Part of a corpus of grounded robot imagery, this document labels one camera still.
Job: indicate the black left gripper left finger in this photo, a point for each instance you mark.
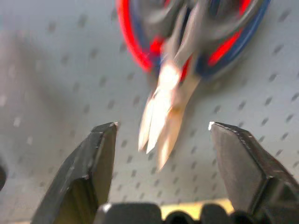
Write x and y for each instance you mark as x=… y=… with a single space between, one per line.
x=79 y=170

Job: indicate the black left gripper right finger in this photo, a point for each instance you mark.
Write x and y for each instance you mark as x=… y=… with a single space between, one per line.
x=247 y=170

